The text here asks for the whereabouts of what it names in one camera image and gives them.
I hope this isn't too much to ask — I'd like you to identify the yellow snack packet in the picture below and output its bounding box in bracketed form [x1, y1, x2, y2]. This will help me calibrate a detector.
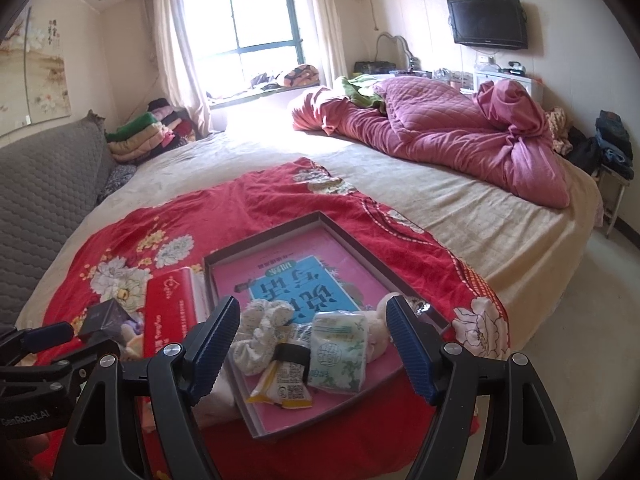
[247, 359, 314, 407]

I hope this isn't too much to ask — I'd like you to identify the dark electronic device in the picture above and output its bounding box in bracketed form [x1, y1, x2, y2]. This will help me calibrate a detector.
[354, 60, 396, 75]

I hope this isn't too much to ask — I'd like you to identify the floral wall painting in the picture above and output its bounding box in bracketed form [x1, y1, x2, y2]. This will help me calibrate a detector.
[0, 7, 71, 134]

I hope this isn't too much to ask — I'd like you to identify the white stool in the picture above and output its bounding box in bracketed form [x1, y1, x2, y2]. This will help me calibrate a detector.
[597, 165, 631, 239]

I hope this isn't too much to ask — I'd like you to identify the cream bed sheet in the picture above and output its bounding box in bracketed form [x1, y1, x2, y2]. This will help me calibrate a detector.
[15, 130, 603, 332]

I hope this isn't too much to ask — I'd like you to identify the pink quilt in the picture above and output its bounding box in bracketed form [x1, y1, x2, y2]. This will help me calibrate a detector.
[291, 76, 571, 210]

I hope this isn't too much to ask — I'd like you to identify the white mirror frame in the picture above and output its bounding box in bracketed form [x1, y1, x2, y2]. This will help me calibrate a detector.
[375, 32, 416, 74]

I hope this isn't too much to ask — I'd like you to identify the window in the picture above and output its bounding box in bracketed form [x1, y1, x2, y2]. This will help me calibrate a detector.
[182, 0, 306, 92]

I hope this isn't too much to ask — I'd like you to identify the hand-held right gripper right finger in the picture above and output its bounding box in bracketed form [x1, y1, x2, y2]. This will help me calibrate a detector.
[385, 295, 581, 480]

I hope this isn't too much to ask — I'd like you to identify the blue box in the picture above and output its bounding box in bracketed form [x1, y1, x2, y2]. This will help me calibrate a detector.
[77, 300, 134, 342]

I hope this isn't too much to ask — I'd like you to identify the shallow box with pink bottom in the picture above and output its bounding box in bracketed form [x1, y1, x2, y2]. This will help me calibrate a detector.
[202, 211, 451, 445]

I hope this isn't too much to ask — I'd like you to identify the red and white tissue box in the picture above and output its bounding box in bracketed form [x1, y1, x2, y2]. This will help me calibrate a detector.
[144, 266, 214, 359]

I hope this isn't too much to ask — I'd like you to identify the black hair tie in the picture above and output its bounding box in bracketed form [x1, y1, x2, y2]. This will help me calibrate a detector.
[272, 342, 311, 365]

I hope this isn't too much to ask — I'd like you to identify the black cloth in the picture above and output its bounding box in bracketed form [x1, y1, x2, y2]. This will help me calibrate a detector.
[567, 127, 604, 177]

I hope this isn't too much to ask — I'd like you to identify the stack of folded blankets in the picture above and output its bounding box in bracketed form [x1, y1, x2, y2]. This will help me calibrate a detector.
[106, 97, 199, 164]

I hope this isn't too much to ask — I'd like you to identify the patterned cushion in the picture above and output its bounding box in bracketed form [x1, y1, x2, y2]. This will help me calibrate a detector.
[277, 64, 321, 89]

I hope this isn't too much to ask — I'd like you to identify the dark patterned pillow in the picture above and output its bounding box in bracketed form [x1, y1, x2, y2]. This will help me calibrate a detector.
[97, 162, 137, 202]

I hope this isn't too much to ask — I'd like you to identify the pile of folded jeans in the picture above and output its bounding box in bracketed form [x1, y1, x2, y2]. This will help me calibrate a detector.
[595, 110, 635, 179]

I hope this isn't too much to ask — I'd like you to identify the green tissue pack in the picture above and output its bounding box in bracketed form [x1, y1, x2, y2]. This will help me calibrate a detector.
[307, 310, 371, 394]

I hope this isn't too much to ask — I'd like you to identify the black television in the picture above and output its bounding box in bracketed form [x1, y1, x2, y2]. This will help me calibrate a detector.
[446, 0, 530, 51]

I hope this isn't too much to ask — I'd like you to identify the red floral blanket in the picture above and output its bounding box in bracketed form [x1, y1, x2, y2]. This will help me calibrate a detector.
[15, 157, 511, 480]

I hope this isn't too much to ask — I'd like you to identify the white floral cloth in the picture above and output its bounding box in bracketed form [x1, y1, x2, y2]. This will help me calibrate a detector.
[235, 300, 297, 377]

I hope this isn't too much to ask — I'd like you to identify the grey quilted headboard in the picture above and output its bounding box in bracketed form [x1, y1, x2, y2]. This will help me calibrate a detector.
[0, 120, 117, 327]

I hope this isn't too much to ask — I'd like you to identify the cream curtain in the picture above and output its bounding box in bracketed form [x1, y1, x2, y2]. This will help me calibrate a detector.
[145, 0, 214, 137]
[300, 0, 349, 87]

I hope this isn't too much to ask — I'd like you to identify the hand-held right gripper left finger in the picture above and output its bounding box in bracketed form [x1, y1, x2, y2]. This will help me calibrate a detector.
[57, 295, 241, 480]

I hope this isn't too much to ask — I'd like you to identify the green cloth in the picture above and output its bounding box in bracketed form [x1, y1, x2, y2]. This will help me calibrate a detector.
[345, 74, 386, 109]

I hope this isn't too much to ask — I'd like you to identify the white cabinet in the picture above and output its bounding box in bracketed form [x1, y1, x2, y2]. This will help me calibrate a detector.
[472, 72, 544, 102]

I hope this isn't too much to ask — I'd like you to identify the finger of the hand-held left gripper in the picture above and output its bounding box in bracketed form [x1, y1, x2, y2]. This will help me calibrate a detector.
[0, 342, 103, 387]
[0, 322, 76, 357]

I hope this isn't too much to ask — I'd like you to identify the cream plush toy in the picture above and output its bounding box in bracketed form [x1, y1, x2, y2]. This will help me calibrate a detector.
[360, 292, 402, 362]

